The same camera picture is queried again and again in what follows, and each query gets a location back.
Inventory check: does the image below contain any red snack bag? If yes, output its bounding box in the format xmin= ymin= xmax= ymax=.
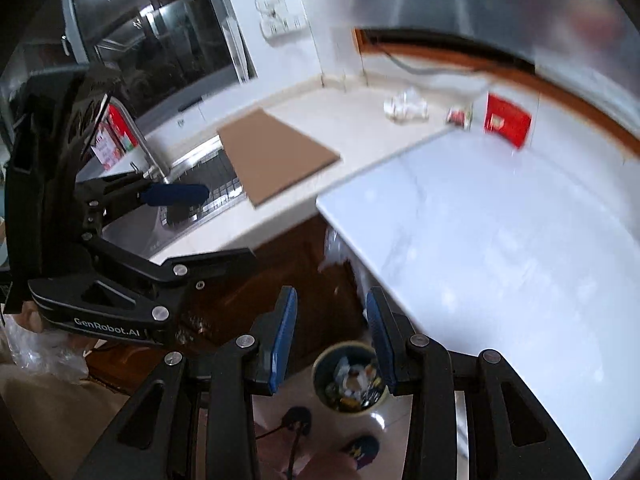
xmin=484 ymin=93 xmax=532 ymax=150

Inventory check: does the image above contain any round trash bin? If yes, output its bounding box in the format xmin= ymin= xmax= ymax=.
xmin=311 ymin=341 xmax=388 ymax=416

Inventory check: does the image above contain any dark kitchen window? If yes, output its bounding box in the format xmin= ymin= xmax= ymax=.
xmin=61 ymin=0 xmax=255 ymax=132

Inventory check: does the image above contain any person's left hand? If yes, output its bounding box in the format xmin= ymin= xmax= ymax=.
xmin=9 ymin=301 xmax=98 ymax=352

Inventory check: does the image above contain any steel sink faucet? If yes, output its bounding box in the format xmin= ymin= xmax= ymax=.
xmin=110 ymin=96 xmax=170 ymax=183

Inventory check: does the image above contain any stainless steel sink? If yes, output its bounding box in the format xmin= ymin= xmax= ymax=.
xmin=102 ymin=136 xmax=246 ymax=258

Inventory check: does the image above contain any red white carton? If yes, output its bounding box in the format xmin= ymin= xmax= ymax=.
xmin=91 ymin=104 xmax=138 ymax=170

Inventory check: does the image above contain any dark blue right slipper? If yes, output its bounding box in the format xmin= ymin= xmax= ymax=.
xmin=340 ymin=434 xmax=380 ymax=470

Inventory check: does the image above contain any brown cardboard sheet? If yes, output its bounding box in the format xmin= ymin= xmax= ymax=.
xmin=218 ymin=108 xmax=341 ymax=207

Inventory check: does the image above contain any white tiled cabinet table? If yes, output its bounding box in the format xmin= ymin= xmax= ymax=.
xmin=317 ymin=131 xmax=639 ymax=479

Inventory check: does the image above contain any small red green packet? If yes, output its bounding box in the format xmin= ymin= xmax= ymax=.
xmin=446 ymin=105 xmax=473 ymax=130

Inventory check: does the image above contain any crumpled clear plastic wrap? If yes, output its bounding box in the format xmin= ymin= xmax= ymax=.
xmin=383 ymin=88 xmax=430 ymax=124

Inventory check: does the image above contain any frosted plastic sheet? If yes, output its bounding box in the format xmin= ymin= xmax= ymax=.
xmin=349 ymin=0 xmax=639 ymax=133

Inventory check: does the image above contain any white wall power strip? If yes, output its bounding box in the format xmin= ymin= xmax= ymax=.
xmin=256 ymin=0 xmax=308 ymax=41

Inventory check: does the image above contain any black power cable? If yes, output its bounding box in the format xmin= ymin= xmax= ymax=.
xmin=374 ymin=41 xmax=452 ymax=76

